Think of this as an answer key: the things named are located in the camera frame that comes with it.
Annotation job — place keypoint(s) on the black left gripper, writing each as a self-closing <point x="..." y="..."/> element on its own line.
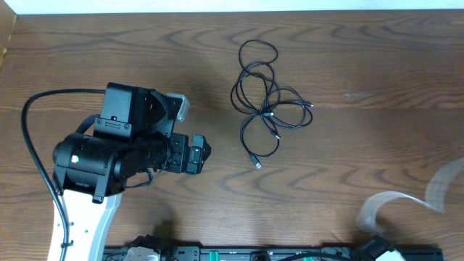
<point x="184" y="154"/>

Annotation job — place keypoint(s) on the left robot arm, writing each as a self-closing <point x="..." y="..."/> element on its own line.
<point x="132" y="134"/>

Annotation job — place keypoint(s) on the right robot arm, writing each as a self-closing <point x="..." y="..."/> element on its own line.
<point x="377" y="249"/>

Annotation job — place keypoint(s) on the wooden side panel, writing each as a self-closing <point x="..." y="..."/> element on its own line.
<point x="7" y="22"/>

